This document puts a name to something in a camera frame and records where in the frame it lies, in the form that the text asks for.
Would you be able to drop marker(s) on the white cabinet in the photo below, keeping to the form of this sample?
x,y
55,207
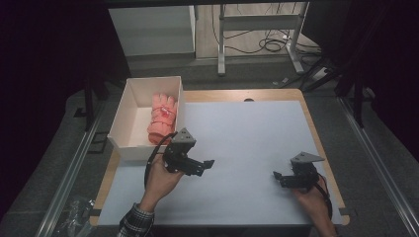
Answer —
x,y
151,29

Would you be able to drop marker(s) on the clear plastic bag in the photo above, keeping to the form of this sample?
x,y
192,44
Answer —
x,y
74,217

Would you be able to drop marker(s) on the wooden table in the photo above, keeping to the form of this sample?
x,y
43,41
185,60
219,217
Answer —
x,y
214,95

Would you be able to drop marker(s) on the black floor bracket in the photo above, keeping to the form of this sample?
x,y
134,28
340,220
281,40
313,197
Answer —
x,y
98,142

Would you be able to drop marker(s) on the grey metal desk frame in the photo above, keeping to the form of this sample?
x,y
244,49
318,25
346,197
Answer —
x,y
260,22

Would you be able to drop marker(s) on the black tape piece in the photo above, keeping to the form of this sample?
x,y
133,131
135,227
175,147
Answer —
x,y
344,211
95,212

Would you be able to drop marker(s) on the aluminium rail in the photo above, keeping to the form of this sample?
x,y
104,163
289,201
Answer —
x,y
66,184
378,164

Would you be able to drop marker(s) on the pale blue table mat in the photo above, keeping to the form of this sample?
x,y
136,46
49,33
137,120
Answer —
x,y
243,148

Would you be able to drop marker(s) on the black stand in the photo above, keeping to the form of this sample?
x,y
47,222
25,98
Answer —
x,y
89,105
358,98

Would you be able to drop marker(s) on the white cardboard box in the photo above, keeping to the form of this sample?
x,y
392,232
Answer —
x,y
131,115

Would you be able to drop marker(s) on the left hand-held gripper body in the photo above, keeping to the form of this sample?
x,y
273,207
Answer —
x,y
176,154

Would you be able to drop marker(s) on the person's right hand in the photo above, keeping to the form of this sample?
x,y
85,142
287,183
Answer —
x,y
311,197

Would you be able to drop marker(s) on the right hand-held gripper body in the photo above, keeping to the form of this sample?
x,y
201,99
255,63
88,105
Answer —
x,y
304,171

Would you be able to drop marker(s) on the person's left hand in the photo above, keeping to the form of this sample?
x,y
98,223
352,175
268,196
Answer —
x,y
161,184

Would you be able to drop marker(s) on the pink glove with red print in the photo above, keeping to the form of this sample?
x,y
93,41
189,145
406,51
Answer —
x,y
161,118

